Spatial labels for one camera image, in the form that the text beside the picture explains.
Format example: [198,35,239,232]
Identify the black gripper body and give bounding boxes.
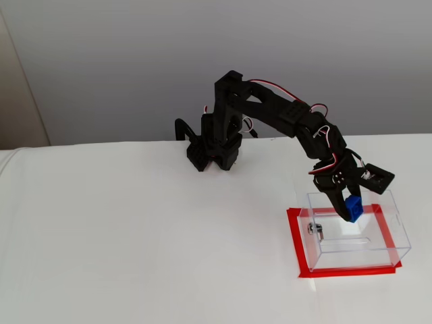
[308,150,364,192]

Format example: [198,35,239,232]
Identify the blue lego brick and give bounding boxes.
[344,194,365,224]

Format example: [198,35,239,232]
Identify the transparent plastic box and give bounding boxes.
[296,189,412,273]

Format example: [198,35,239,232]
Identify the silver cylinder lock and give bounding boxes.
[306,222,327,243]

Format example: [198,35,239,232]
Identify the black table clamp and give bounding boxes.
[174,117,200,146]

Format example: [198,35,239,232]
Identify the thin multicolour camera cable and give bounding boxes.
[350,151,372,180]

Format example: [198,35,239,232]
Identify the red tape frame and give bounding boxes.
[286,204,404,279]

